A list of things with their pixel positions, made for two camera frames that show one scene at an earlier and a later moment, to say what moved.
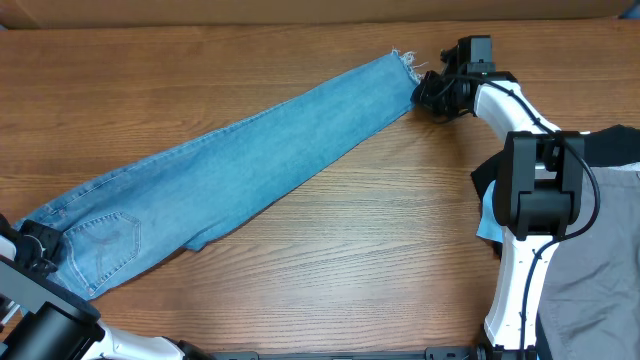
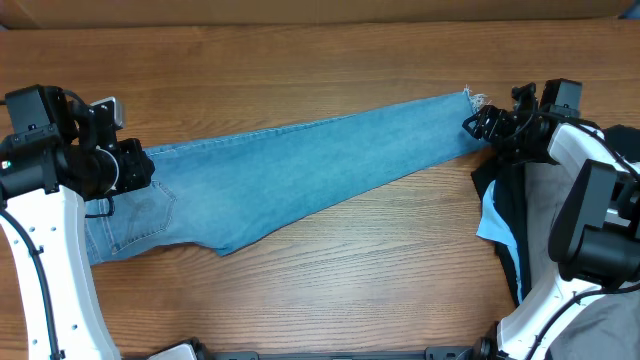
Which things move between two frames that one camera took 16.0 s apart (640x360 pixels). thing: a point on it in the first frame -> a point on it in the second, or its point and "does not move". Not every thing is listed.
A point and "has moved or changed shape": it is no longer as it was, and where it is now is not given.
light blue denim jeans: [177, 201] has moved or changed shape
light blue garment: [489, 227] does not move
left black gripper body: [37, 246] -> [123, 170]
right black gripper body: [430, 92] -> [493, 122]
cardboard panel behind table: [43, 14] does not move
